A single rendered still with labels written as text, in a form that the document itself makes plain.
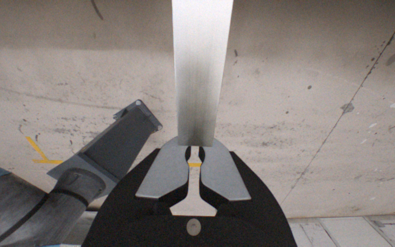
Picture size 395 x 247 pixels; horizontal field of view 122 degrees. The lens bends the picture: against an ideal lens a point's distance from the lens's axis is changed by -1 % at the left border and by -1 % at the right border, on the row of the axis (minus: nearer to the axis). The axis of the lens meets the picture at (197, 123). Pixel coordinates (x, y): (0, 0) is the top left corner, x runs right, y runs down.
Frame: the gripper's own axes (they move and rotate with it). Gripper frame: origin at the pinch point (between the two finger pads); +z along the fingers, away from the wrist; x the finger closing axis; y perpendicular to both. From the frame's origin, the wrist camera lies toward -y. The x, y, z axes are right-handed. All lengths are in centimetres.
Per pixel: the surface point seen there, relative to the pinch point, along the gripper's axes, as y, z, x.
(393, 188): 139, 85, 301
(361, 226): 227, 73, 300
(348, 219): 227, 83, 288
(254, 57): -11, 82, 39
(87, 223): 237, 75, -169
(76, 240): 244, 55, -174
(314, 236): 230, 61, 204
